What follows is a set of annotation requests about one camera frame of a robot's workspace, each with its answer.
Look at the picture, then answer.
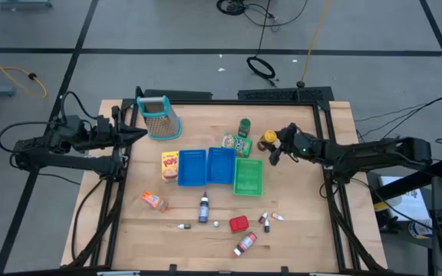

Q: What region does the green Apple Jacks cereal box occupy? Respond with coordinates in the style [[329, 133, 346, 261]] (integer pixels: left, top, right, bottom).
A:
[[221, 132, 253, 158]]

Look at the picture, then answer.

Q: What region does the purple-capped dark colouring bottle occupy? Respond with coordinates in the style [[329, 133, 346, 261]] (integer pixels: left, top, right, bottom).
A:
[[198, 191, 210, 224]]

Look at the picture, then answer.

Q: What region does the plain black control box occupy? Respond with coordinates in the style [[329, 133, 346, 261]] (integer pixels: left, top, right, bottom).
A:
[[143, 89, 213, 101]]

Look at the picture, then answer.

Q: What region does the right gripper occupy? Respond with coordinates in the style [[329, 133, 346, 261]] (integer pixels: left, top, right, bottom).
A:
[[269, 123, 324, 167]]

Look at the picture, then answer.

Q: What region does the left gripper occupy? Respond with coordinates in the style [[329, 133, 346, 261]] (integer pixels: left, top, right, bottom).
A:
[[96, 106, 148, 154]]

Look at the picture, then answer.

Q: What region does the green plastic basket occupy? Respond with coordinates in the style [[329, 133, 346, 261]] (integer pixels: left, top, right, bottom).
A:
[[233, 157, 264, 197]]

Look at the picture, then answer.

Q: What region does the red-lidded smoked paprika tin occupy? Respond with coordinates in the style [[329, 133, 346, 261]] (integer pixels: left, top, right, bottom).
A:
[[229, 215, 250, 234]]

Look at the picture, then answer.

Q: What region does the yellow Corn Pops cereal box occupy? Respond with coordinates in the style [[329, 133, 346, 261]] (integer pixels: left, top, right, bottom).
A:
[[161, 150, 180, 183]]

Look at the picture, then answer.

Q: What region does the grey-blue cart base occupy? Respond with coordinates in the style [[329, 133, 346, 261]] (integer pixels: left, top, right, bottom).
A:
[[0, 0, 53, 9]]

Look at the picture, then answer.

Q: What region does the orange Mini Wheats cereal box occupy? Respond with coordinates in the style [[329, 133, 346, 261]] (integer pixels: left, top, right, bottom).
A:
[[140, 190, 169, 213]]

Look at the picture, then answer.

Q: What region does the black coiled cable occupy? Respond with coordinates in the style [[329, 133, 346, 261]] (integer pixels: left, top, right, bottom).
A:
[[246, 0, 278, 87]]

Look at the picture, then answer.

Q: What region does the white paper sheet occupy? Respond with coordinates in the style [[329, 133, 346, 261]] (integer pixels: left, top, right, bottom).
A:
[[378, 175, 431, 222]]

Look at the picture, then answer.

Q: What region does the wide perforated black control box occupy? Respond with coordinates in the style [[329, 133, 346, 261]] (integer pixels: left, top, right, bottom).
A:
[[238, 87, 335, 104]]

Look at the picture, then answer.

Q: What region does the blue plastic basket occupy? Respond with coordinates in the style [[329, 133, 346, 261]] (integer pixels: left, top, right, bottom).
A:
[[206, 146, 237, 186], [177, 149, 208, 187]]

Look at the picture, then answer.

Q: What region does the yellow-lidded dark jar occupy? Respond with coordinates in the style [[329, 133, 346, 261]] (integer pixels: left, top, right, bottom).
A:
[[257, 129, 279, 152]]

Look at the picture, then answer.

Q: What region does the teal-framed metal box grater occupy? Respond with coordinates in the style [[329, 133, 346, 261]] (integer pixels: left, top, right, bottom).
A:
[[135, 94, 183, 141]]

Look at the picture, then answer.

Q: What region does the long straight yellow cable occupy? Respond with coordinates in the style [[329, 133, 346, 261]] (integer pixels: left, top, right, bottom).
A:
[[299, 0, 333, 87]]

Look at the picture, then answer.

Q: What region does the black cable bundle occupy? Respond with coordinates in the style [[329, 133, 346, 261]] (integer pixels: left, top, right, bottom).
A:
[[216, 0, 310, 28]]

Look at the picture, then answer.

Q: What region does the green-lidded spice jar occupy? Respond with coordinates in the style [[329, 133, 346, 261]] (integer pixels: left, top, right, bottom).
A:
[[238, 117, 252, 138]]

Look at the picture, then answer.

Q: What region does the red food colouring bottle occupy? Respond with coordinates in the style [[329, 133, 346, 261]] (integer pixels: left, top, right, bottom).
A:
[[231, 232, 258, 258]]

